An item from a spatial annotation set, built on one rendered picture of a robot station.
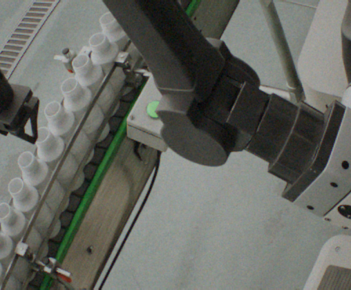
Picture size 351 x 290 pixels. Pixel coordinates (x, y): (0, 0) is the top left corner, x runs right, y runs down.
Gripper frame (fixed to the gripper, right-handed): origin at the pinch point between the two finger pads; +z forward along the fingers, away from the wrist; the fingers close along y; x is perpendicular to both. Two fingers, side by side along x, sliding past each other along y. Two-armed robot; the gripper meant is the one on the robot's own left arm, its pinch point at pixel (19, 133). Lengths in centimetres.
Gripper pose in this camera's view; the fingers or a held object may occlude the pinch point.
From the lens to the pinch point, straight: 125.8
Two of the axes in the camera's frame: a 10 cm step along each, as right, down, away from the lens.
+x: 4.1, -8.1, 4.2
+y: 8.7, 2.1, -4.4
